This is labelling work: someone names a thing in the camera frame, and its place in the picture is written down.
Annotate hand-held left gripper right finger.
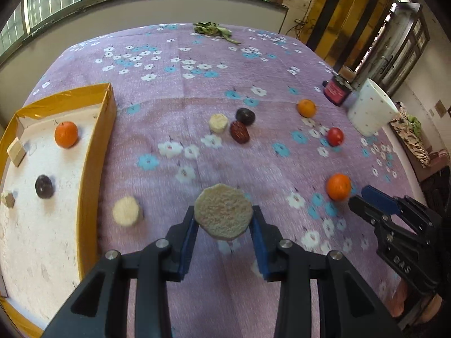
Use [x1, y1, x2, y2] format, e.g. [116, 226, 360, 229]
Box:
[249, 206, 404, 338]

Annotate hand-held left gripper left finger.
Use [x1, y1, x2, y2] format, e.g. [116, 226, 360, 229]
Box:
[42, 207, 200, 338]

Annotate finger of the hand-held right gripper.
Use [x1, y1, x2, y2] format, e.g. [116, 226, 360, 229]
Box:
[361, 185, 402, 216]
[348, 195, 392, 231]

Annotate orange mandarin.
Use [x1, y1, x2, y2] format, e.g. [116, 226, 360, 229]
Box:
[326, 174, 352, 201]
[54, 121, 79, 148]
[297, 99, 316, 118]

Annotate yellow cardboard box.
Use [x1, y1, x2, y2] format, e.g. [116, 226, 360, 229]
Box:
[0, 83, 118, 338]

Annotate dark purple plum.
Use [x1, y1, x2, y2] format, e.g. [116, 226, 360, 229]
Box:
[35, 175, 54, 198]
[235, 108, 256, 126]

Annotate person's right hand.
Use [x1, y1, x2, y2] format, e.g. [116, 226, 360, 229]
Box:
[384, 281, 410, 317]

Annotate floral patterned cloth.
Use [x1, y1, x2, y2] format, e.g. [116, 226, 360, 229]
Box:
[391, 102, 432, 168]

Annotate red tomato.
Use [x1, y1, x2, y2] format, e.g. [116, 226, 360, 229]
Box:
[327, 127, 344, 146]

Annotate white dotted mug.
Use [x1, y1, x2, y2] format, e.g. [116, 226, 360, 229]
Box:
[347, 78, 400, 137]

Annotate dark jar with red label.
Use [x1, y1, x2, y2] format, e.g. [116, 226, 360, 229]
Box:
[322, 66, 355, 107]

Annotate red jujube date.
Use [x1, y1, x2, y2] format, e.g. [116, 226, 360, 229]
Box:
[230, 121, 251, 145]

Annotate dark wooden glass cabinet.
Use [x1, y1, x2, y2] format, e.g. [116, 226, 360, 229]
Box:
[359, 3, 431, 94]

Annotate purple floral tablecloth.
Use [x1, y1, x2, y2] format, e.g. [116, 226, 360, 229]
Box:
[0, 23, 423, 338]

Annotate yellow dark striped panel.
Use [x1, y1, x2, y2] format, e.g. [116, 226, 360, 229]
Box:
[310, 0, 390, 73]

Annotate green leafy vegetable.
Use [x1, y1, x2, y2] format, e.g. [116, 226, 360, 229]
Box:
[193, 22, 243, 45]

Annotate hanging dark cable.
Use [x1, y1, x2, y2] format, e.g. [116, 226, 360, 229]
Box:
[294, 0, 319, 41]

